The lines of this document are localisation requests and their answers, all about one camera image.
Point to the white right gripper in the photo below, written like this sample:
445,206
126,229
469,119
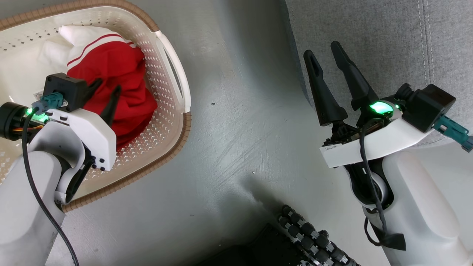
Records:
388,142

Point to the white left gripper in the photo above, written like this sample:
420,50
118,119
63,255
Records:
96,140

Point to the red garment white striped trim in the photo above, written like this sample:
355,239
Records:
122,70

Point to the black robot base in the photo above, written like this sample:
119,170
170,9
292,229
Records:
258,247

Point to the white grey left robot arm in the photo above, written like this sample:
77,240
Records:
26,207

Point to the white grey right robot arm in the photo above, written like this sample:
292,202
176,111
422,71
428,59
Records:
421,207

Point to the white perforated basket brown rim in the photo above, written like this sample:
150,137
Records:
162,122

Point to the grey fabric sofa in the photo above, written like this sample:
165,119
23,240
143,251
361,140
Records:
388,37

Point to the black roller wheel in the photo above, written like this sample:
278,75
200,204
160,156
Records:
310,236

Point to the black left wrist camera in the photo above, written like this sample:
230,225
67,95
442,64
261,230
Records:
68,90

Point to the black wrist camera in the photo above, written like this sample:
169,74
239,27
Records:
428,107
68,90

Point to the teal left camera connector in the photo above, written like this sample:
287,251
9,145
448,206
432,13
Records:
50,101

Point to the teal camera connector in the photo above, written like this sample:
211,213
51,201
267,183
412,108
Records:
452,131
50,101

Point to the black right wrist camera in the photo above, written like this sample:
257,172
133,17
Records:
428,107

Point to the teal right camera connector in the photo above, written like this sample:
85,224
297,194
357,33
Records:
452,131

